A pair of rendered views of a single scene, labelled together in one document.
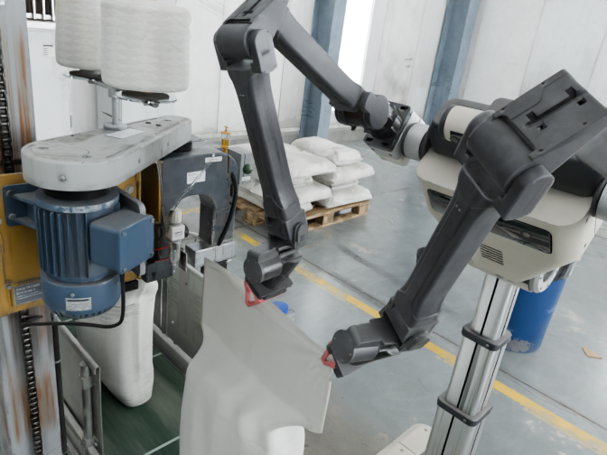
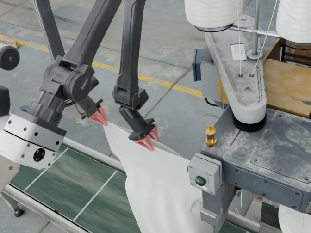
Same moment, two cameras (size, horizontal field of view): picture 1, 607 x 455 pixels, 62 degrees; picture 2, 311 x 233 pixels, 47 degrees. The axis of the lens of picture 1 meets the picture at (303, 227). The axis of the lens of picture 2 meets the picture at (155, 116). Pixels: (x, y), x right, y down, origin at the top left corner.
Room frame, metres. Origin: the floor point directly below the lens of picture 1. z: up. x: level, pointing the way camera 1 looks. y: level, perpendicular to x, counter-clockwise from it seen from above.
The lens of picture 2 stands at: (1.96, 0.08, 2.04)
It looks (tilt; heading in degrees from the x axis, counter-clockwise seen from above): 42 degrees down; 178
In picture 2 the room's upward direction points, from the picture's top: 11 degrees counter-clockwise
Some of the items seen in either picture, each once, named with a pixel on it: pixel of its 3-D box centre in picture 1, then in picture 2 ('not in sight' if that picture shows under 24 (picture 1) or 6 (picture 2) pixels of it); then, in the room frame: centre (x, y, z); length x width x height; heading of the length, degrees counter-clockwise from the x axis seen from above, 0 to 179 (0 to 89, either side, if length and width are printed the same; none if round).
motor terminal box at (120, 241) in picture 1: (123, 245); (203, 67); (0.87, 0.34, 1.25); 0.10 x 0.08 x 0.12; 162
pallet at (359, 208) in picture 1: (296, 204); not in sight; (4.50, 0.10, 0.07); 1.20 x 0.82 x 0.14; 139
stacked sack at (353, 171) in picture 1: (338, 169); not in sight; (4.60, -0.26, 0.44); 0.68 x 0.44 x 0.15; 137
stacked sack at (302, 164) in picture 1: (296, 164); not in sight; (4.14, 0.13, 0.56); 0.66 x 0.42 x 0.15; 137
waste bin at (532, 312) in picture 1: (521, 290); not in sight; (2.78, -1.38, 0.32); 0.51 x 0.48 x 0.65; 137
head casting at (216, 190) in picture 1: (172, 183); (265, 167); (1.36, 0.39, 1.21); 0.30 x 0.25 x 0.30; 47
